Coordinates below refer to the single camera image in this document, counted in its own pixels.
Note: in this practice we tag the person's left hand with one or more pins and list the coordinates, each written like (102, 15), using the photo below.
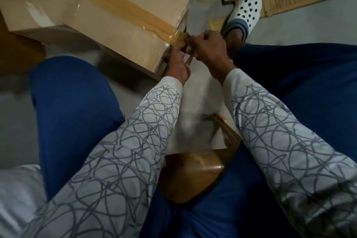
(177, 67)

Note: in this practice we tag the person's right hand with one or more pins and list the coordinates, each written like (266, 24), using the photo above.
(212, 51)

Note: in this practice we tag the brown packing tape roll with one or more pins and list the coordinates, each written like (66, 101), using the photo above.
(187, 50)

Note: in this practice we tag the cardboard box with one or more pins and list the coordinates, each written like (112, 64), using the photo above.
(139, 12)

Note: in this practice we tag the large black-label cardboard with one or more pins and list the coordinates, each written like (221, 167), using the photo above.
(16, 51)

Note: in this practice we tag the person's left forearm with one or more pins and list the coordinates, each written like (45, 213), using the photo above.
(117, 179)

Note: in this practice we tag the person's right forearm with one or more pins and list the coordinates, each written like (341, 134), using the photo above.
(295, 146)

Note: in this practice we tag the person's right white clog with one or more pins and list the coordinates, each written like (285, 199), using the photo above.
(245, 12)

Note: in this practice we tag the person's blue trousers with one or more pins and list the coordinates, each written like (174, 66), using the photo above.
(72, 112)

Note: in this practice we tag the brown plastic-wrapped stool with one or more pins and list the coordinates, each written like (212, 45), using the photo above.
(192, 171)

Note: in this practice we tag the white woven sack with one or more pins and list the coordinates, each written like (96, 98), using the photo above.
(16, 201)

